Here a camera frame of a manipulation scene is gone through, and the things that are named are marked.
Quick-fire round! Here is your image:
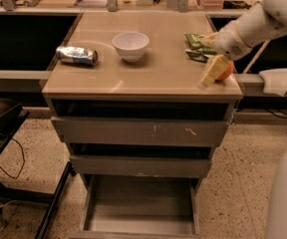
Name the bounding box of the top grey drawer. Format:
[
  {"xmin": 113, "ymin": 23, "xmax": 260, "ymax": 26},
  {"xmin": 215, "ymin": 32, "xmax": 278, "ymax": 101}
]
[{"xmin": 52, "ymin": 117, "xmax": 228, "ymax": 147}]

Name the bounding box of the orange fruit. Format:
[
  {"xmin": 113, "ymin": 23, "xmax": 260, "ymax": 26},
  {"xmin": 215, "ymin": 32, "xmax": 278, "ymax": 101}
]
[{"xmin": 216, "ymin": 61, "xmax": 234, "ymax": 82}]

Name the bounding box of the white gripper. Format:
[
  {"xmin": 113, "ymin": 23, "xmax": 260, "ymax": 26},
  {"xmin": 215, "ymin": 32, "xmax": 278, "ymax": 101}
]
[{"xmin": 198, "ymin": 20, "xmax": 251, "ymax": 89}]

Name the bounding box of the white curved base cover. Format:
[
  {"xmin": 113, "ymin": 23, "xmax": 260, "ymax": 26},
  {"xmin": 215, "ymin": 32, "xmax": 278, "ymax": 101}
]
[{"xmin": 259, "ymin": 68, "xmax": 287, "ymax": 97}]

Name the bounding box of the bottom open grey drawer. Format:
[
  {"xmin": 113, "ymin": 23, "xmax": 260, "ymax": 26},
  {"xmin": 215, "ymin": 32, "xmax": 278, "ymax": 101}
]
[{"xmin": 70, "ymin": 175, "xmax": 201, "ymax": 239}]

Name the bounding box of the black cable on floor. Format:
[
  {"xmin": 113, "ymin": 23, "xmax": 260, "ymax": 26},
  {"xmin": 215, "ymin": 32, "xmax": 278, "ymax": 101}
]
[{"xmin": 0, "ymin": 136, "xmax": 26, "ymax": 180}]

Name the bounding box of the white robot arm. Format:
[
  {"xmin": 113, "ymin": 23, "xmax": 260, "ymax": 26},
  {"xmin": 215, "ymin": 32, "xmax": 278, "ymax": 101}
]
[{"xmin": 198, "ymin": 0, "xmax": 287, "ymax": 89}]

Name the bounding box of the middle grey drawer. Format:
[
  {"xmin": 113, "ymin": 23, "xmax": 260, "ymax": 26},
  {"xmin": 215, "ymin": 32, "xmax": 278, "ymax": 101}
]
[{"xmin": 70, "ymin": 155, "xmax": 211, "ymax": 178}]

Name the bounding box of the grey drawer cabinet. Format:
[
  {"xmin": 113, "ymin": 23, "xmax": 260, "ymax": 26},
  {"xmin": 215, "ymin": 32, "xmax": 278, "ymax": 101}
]
[{"xmin": 41, "ymin": 11, "xmax": 244, "ymax": 239}]

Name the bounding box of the green snack bag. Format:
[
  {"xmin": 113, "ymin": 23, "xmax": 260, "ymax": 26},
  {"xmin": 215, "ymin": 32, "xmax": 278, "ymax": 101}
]
[{"xmin": 185, "ymin": 34, "xmax": 216, "ymax": 63}]

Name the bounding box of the white stick with handle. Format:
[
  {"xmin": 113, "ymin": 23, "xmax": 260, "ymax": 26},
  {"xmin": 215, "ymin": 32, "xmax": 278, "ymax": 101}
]
[{"xmin": 242, "ymin": 40, "xmax": 271, "ymax": 74}]

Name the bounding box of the white ceramic bowl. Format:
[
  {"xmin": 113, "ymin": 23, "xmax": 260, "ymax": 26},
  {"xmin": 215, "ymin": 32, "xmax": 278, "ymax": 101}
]
[{"xmin": 112, "ymin": 32, "xmax": 149, "ymax": 63}]

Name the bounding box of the crushed silver blue can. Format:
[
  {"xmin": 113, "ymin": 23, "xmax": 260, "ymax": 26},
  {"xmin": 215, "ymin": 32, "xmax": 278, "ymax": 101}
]
[{"xmin": 56, "ymin": 46, "xmax": 98, "ymax": 66}]

